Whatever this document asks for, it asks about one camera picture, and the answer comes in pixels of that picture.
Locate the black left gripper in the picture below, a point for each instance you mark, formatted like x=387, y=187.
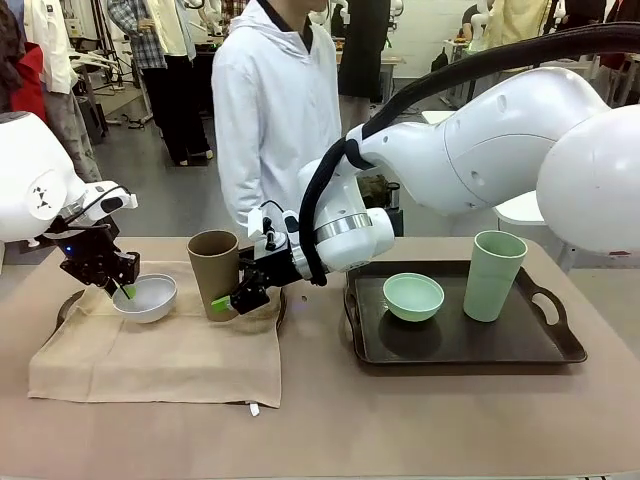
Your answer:
x=92, y=260

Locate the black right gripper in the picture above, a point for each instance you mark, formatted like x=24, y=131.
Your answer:
x=272, y=265

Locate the white bowl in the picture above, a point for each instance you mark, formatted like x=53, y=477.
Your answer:
x=150, y=305

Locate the brown tall cup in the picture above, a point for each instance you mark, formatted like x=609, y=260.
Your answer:
x=212, y=270

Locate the beige cloth mat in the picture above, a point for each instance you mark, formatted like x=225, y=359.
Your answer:
x=150, y=360

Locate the pale green bowl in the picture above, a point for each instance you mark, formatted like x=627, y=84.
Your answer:
x=415, y=307

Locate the pale green tall cup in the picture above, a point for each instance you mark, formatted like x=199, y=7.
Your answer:
x=487, y=280

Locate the person's right forearm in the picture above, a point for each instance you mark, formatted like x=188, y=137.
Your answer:
x=235, y=195

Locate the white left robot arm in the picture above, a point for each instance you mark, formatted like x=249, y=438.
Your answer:
x=30, y=175

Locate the dark brown serving tray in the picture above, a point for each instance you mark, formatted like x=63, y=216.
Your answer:
x=70, y=307
x=450, y=345

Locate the grey patterned trousers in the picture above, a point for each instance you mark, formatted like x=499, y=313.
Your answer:
x=75, y=130

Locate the person in white coat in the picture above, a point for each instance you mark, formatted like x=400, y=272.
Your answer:
x=275, y=110

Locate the mannequin in blue plaid shirt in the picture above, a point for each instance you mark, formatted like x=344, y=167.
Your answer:
x=170, y=75

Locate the red garment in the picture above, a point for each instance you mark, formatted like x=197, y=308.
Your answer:
x=30, y=85

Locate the white hanging jacket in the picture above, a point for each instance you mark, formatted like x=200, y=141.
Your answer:
x=50, y=45

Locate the person in black top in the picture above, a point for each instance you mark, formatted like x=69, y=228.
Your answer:
x=362, y=50

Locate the person in yellow shirt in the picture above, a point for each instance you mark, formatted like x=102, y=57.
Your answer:
x=510, y=20

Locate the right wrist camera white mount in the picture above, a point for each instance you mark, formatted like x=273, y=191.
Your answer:
x=265, y=225

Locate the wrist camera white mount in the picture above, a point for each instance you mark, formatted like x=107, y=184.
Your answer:
x=265, y=225
x=115, y=200

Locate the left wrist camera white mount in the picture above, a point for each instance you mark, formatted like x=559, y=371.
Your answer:
x=115, y=200

